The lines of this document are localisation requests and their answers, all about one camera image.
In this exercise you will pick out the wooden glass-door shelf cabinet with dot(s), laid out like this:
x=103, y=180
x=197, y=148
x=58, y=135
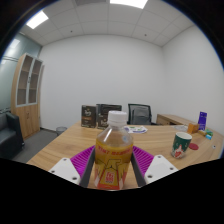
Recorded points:
x=25, y=116

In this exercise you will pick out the large ceiling light panel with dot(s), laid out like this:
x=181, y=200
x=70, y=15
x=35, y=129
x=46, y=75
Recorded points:
x=130, y=2

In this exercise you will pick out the tall purple box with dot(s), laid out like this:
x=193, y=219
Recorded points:
x=202, y=120

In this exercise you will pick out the ceiling air vent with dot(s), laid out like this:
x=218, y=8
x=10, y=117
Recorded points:
x=90, y=1

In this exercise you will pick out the flat round red coaster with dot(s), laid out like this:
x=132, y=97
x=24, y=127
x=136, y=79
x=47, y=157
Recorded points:
x=194, y=146

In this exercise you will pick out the green flat box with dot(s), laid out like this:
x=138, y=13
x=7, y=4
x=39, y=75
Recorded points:
x=209, y=132

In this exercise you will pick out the small light blue box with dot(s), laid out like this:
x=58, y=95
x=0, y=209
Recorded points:
x=208, y=136

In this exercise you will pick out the round white plate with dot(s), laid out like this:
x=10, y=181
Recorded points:
x=181, y=128

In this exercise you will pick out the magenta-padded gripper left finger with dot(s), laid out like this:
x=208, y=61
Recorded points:
x=65, y=170

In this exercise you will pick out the large dark printed box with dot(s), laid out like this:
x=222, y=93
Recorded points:
x=104, y=113

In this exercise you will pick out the black mesh office chair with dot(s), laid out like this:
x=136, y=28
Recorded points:
x=140, y=115

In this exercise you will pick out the printed white leaflet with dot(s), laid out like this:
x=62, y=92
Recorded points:
x=136, y=129

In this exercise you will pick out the orange cardboard box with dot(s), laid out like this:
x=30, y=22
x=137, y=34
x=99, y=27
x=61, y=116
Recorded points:
x=193, y=128

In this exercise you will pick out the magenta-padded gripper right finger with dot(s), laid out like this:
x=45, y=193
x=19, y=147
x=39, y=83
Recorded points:
x=160, y=168

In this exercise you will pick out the grey waste bin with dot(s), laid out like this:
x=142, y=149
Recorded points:
x=61, y=130

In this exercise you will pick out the green floral mug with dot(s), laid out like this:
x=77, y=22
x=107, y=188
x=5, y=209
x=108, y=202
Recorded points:
x=180, y=145

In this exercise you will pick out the yellow-labelled drink bottle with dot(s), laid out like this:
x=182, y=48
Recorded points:
x=113, y=156

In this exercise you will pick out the wooden side desk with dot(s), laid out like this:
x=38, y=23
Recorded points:
x=173, y=119

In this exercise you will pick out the black leather sofa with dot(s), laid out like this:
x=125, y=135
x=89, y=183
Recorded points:
x=8, y=140

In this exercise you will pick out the small dark printed box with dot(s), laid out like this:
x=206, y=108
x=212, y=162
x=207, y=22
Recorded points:
x=88, y=116

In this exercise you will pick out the small ceiling light panel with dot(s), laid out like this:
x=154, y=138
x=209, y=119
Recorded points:
x=36, y=20

